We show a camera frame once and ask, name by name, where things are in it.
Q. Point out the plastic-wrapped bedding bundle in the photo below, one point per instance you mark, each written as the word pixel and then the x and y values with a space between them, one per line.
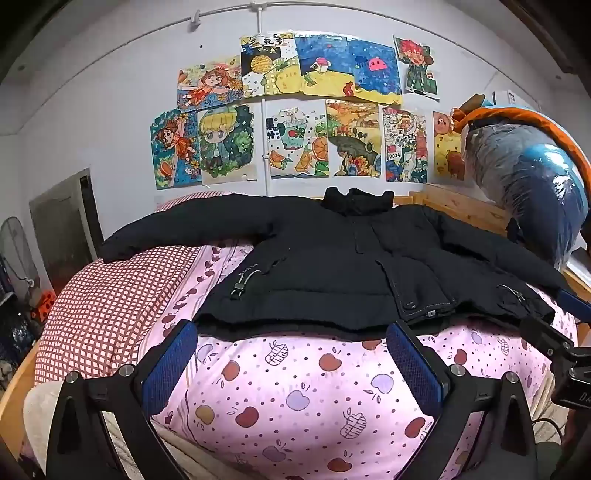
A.
pixel 531 175

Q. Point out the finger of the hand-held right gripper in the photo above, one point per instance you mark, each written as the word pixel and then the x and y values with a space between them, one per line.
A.
pixel 547 334
pixel 575 302

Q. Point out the yellow bear drawing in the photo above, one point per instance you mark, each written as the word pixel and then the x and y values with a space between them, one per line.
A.
pixel 447 147

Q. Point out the sunflower landscape drawing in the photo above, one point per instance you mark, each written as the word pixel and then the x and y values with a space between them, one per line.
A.
pixel 353 138

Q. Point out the colourful buildings drawing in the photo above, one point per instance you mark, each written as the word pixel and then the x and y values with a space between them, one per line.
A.
pixel 405 143

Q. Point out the orange toy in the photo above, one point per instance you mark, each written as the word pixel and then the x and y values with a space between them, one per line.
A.
pixel 42 305

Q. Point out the flying girl blue drawing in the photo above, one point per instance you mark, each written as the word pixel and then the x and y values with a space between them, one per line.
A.
pixel 174 147

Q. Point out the red-haired character cutout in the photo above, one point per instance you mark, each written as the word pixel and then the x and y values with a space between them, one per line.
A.
pixel 415 64

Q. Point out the black puffer jacket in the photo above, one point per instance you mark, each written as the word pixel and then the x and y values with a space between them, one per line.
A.
pixel 323 258

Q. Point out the blond child drawing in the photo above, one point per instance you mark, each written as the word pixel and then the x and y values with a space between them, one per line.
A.
pixel 226 143

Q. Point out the grey metal door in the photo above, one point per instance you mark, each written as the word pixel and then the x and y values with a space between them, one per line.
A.
pixel 64 230

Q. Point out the yellow black patterned drawing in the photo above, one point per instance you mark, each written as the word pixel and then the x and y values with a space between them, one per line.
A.
pixel 268 64

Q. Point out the electric fan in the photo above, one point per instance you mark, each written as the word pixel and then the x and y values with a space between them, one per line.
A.
pixel 16 254

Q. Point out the white box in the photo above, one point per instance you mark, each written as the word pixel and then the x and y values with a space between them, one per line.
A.
pixel 505 98

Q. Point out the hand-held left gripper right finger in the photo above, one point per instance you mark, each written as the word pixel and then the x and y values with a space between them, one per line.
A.
pixel 415 369

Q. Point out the pink apple-print bedsheet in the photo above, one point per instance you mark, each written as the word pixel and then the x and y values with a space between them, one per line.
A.
pixel 300 392

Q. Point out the pink jellyfish drawing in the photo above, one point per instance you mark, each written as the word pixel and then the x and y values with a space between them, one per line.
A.
pixel 374 69

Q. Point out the blue sea fish drawing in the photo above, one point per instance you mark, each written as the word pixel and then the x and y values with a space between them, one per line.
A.
pixel 321 62

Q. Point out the orange-dress girl drawing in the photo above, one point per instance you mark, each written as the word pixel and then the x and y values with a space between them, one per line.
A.
pixel 210 83

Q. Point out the white wall pipe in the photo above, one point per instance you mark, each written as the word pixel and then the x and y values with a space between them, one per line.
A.
pixel 267 184

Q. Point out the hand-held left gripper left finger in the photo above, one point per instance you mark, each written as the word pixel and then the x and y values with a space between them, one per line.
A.
pixel 170 367

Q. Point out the wooden bed frame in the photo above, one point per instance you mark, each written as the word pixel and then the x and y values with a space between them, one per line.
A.
pixel 466 210

